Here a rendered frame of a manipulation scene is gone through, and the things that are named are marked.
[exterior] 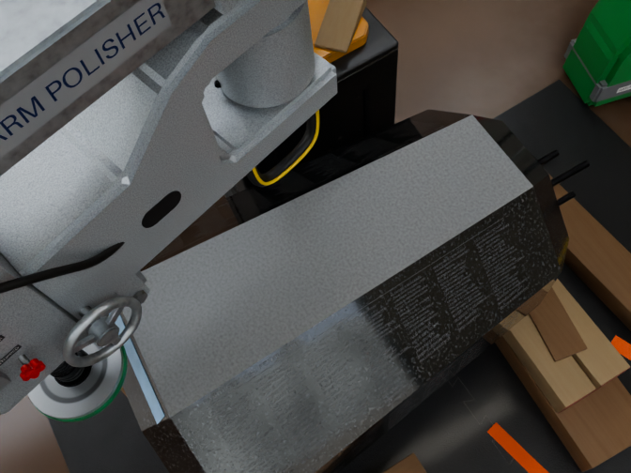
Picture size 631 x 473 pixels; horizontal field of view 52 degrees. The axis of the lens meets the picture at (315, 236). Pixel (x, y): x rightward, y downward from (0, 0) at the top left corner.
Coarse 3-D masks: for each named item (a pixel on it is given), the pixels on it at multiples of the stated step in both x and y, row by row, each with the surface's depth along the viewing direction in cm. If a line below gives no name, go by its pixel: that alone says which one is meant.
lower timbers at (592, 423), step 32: (576, 224) 232; (576, 256) 226; (608, 256) 225; (608, 288) 220; (512, 352) 213; (608, 384) 205; (576, 416) 202; (608, 416) 201; (576, 448) 200; (608, 448) 197
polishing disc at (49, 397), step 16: (96, 368) 138; (112, 368) 138; (48, 384) 138; (96, 384) 137; (112, 384) 137; (32, 400) 137; (48, 400) 136; (64, 400) 136; (80, 400) 136; (96, 400) 135; (64, 416) 135; (80, 416) 135
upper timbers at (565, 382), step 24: (576, 312) 206; (504, 336) 212; (528, 336) 204; (600, 336) 202; (528, 360) 204; (552, 360) 200; (576, 360) 203; (600, 360) 199; (624, 360) 198; (552, 384) 197; (576, 384) 196; (600, 384) 196
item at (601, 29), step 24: (600, 0) 240; (624, 0) 230; (600, 24) 242; (624, 24) 232; (576, 48) 259; (600, 48) 245; (624, 48) 237; (576, 72) 264; (600, 72) 248; (624, 72) 246; (600, 96) 255; (624, 96) 262
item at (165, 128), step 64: (256, 0) 94; (192, 64) 91; (320, 64) 123; (64, 128) 101; (128, 128) 95; (192, 128) 101; (256, 128) 118; (0, 192) 99; (64, 192) 97; (128, 192) 99; (192, 192) 112; (64, 256) 97; (128, 256) 110
